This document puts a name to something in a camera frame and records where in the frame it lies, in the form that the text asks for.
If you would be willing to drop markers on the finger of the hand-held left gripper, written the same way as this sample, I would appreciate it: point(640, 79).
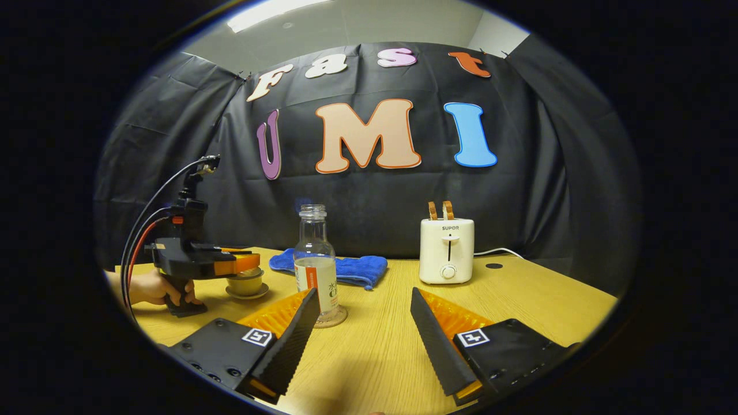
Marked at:
point(239, 265)
point(236, 251)

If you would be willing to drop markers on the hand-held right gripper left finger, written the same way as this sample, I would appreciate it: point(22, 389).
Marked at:
point(288, 346)

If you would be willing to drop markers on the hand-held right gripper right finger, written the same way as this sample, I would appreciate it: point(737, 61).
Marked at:
point(435, 346)

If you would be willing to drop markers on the beige teacup lid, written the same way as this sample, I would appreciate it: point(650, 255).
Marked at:
point(253, 273)

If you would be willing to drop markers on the beige ceramic teacup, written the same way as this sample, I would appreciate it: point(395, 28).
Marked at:
point(245, 286)

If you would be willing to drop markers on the round cork coaster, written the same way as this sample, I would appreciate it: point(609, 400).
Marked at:
point(341, 318)

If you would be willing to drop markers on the clear glass water bottle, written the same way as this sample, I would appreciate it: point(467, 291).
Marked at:
point(314, 276)

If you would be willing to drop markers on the beige teacup saucer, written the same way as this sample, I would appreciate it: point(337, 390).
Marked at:
point(262, 292)

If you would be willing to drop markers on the cream white toaster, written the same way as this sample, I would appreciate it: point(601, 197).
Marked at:
point(447, 248)

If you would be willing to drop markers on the blue folded towel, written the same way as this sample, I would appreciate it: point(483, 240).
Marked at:
point(357, 268)

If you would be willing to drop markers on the toasted bread slice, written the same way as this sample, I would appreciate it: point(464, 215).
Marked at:
point(432, 211)
point(448, 210)

